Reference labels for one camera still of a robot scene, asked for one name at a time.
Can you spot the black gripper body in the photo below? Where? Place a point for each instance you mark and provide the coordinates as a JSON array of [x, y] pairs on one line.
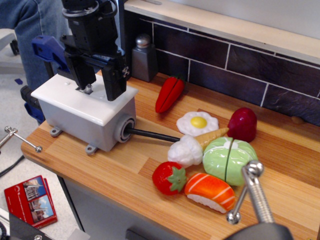
[[92, 41]]

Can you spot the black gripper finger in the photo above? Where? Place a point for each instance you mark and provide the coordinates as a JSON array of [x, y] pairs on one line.
[[115, 73], [82, 73]]

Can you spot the clear light switch toggle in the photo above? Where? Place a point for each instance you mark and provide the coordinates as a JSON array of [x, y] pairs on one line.
[[88, 89]]

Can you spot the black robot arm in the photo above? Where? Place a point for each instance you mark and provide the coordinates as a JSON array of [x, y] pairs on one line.
[[90, 6]]

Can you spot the grey salt shaker toy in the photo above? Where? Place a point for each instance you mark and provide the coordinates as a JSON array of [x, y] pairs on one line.
[[144, 58]]

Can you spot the blue bar clamp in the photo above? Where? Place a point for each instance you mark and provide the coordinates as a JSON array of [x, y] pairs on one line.
[[50, 51]]

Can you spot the red chili pepper toy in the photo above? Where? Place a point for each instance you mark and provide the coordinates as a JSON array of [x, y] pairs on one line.
[[170, 91]]

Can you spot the person legs in jeans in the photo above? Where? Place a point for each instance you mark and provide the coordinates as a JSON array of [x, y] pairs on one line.
[[30, 19]]

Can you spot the fried egg toy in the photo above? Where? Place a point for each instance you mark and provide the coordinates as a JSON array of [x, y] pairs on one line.
[[197, 123]]

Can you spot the metal clamp screw left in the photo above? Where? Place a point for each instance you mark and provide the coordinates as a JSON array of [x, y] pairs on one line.
[[13, 132]]

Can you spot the metal clamp screw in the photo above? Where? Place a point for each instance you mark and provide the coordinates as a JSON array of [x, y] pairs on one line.
[[252, 186], [13, 132]]

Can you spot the ice cream cone toy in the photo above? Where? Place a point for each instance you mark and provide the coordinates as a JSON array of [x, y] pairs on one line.
[[189, 150]]

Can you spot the red strawberry toy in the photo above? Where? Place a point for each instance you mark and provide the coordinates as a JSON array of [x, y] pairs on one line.
[[169, 178]]

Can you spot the green cabbage toy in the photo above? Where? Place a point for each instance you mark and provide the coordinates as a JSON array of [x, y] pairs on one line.
[[225, 157]]

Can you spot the dark red plum toy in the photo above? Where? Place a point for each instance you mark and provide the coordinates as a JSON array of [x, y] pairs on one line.
[[243, 125]]

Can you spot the red booklet on floor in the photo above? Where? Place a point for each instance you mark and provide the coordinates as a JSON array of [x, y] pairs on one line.
[[31, 202]]

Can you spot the salmon sushi toy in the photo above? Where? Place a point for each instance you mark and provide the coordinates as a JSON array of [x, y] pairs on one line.
[[210, 191]]

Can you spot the wooden shelf with tiled back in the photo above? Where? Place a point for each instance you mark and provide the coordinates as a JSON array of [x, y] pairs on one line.
[[265, 67]]

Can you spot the metal clamp screw right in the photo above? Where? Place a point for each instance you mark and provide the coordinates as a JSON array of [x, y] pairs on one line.
[[252, 186]]

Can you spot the black device bottom left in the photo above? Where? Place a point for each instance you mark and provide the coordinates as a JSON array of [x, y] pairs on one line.
[[13, 228]]

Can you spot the grey electrical switch box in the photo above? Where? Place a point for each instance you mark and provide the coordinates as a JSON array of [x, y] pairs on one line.
[[92, 118]]

